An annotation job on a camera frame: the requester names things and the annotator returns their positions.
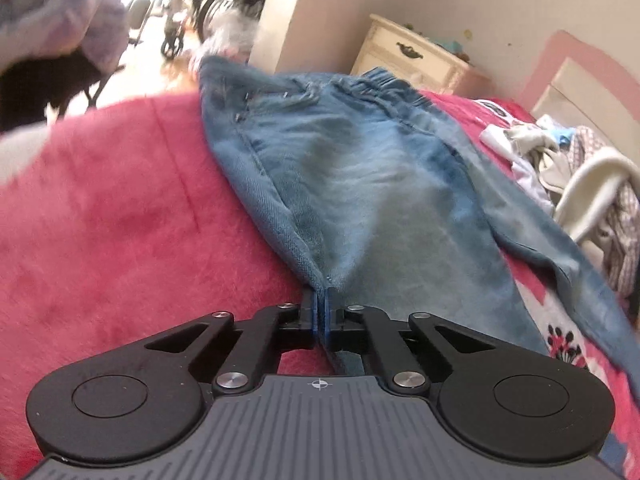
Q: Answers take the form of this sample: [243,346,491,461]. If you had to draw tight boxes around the black folding stool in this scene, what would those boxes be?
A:
[58,64,126,119]

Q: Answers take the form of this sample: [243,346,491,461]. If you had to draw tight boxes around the person in lilac jacket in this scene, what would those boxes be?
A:
[1,0,129,132]

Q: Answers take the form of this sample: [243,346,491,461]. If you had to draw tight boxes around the pink floral fleece blanket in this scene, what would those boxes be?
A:
[1,93,639,479]

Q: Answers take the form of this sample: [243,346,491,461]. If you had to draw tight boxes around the blue denim jeans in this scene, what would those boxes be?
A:
[198,56,639,386]

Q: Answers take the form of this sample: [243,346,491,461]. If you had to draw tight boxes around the pink and cream headboard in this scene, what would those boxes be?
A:
[518,30,639,162]

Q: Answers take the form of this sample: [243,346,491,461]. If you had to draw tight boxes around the pile of mixed clothes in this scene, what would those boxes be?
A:
[480,115,639,318]

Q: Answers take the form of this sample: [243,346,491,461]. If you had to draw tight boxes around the cream drawer nightstand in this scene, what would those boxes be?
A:
[350,14,491,99]

